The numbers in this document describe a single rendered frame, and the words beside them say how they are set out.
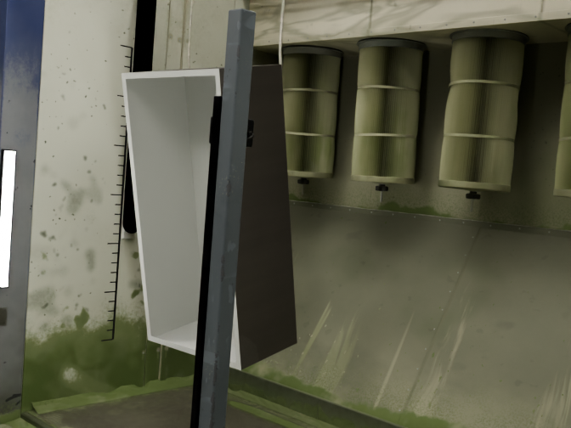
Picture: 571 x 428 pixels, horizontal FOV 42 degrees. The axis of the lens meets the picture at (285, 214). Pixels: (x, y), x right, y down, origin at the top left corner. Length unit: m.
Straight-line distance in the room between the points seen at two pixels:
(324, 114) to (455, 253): 1.07
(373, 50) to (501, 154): 0.86
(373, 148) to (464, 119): 0.54
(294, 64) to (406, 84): 0.71
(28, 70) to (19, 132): 0.29
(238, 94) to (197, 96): 1.68
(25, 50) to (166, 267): 1.18
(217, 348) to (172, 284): 1.74
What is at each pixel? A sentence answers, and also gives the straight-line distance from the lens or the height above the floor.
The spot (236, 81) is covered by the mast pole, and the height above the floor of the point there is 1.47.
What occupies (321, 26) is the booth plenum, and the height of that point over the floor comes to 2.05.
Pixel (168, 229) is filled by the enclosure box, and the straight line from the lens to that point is 3.49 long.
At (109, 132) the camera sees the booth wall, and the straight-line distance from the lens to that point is 3.88.
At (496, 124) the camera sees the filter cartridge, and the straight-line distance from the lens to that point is 3.53.
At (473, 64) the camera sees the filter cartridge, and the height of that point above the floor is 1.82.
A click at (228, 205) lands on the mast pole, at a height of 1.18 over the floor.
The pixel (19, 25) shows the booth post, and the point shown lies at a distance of 3.67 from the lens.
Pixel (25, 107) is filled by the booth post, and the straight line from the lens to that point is 3.66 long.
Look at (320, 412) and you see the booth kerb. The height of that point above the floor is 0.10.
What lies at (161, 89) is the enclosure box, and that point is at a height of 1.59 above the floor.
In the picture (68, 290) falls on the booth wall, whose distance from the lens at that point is 3.84.
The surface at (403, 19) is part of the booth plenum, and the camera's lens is 3.76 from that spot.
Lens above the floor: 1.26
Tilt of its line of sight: 3 degrees down
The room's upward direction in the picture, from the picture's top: 4 degrees clockwise
